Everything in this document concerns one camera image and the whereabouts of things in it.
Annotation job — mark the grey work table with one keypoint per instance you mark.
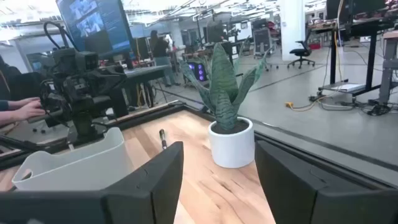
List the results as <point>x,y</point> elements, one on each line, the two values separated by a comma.
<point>146,72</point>

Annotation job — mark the white plastic bin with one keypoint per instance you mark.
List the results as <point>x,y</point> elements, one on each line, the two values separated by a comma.
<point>77,168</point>

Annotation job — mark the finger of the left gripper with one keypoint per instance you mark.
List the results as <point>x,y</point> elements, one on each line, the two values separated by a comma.
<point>118,102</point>
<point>110,77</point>

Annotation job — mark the black office chair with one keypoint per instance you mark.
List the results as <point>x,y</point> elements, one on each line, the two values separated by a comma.
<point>301,51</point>

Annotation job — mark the person's hand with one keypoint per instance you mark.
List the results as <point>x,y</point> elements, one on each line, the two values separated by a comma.
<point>31,110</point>

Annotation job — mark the large monitor with blue screen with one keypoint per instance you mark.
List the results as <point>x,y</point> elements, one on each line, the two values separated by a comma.
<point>93,21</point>

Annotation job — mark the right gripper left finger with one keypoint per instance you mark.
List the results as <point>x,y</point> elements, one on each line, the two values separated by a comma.
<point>140,193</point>

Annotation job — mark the snake plant in white pot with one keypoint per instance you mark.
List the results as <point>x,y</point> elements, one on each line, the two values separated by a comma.
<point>231,149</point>

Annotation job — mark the person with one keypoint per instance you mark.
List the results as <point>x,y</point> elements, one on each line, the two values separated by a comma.
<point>6,81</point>
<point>161,49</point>

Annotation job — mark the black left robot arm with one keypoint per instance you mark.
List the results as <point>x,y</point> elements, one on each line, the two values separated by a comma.
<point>82,124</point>

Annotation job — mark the black computer tower with lights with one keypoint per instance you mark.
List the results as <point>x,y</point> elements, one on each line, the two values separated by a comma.
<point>199,71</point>

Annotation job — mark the black ballpoint pen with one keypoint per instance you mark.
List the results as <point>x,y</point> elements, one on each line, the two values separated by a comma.
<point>162,137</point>

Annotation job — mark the black standing desk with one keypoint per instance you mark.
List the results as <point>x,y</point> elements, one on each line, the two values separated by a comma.
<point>370,62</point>

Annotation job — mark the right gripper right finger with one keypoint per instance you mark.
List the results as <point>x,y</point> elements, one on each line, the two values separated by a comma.
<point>280,186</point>

